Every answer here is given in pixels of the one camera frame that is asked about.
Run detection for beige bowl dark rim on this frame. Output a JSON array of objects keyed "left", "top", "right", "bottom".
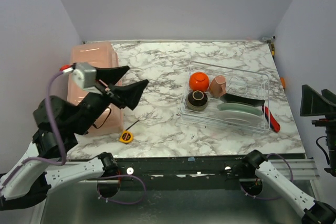
[{"left": 186, "top": 90, "right": 208, "bottom": 111}]

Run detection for red black utensil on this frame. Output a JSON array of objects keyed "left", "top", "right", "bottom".
[{"left": 261, "top": 105, "right": 281, "bottom": 133}]

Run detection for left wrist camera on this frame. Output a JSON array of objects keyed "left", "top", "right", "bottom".
[{"left": 72, "top": 62, "right": 97, "bottom": 92}]

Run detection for pink floral mug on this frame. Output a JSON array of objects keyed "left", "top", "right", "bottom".
[{"left": 209, "top": 75, "right": 226, "bottom": 98}]

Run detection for black mounting rail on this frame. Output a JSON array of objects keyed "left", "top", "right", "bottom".
[{"left": 97, "top": 154, "right": 274, "bottom": 190}]

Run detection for teal square plate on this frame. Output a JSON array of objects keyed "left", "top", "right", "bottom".
[{"left": 219, "top": 93, "right": 265, "bottom": 107}]

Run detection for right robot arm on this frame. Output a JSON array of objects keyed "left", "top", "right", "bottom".
[{"left": 241, "top": 84, "right": 335, "bottom": 223}]

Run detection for mint floral round plate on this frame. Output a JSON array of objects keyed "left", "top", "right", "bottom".
[{"left": 217, "top": 103, "right": 263, "bottom": 116}]

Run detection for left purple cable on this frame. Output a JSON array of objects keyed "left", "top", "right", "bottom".
[{"left": 0, "top": 64, "right": 146, "bottom": 206}]

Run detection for orange clip on wall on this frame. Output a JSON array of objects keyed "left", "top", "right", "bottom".
[{"left": 280, "top": 77, "right": 286, "bottom": 89}]

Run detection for yellow tape measure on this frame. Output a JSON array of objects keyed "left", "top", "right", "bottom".
[{"left": 119, "top": 130, "right": 134, "bottom": 144}]

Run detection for yellow black tool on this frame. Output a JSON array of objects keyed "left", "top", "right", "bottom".
[{"left": 270, "top": 43, "right": 275, "bottom": 57}]

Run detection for pink plastic storage box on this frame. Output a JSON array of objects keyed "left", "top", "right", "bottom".
[{"left": 67, "top": 41, "right": 123, "bottom": 137}]

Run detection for orange bowl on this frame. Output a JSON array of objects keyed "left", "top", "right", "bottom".
[{"left": 188, "top": 72, "right": 209, "bottom": 92}]

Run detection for clear dish rack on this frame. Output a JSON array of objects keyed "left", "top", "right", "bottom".
[{"left": 179, "top": 61, "right": 271, "bottom": 133}]

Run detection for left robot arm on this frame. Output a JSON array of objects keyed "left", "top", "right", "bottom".
[{"left": 1, "top": 62, "right": 149, "bottom": 211}]

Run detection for white plate red characters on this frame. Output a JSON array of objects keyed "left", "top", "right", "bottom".
[{"left": 216, "top": 110, "right": 261, "bottom": 126}]

